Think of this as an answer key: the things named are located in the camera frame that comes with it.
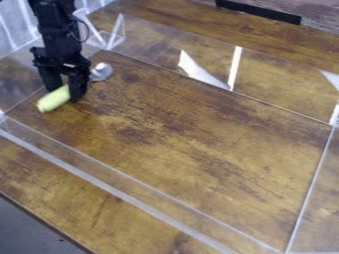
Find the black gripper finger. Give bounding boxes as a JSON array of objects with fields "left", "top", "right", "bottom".
[
  {"left": 68, "top": 73, "right": 89, "bottom": 102},
  {"left": 39, "top": 66, "right": 63, "bottom": 92}
]

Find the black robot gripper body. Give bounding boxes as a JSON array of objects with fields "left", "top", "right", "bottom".
[{"left": 29, "top": 46, "right": 91, "bottom": 78}]

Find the green handled metal spoon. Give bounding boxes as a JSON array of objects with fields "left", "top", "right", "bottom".
[{"left": 35, "top": 62, "right": 113, "bottom": 114}]

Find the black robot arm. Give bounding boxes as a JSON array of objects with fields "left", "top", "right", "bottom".
[{"left": 28, "top": 0, "right": 91, "bottom": 102}]

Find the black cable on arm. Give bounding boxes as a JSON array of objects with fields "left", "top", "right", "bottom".
[{"left": 71, "top": 13, "right": 91, "bottom": 44}]

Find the clear acrylic enclosure wall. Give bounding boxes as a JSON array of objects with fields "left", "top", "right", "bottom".
[{"left": 0, "top": 0, "right": 339, "bottom": 254}]

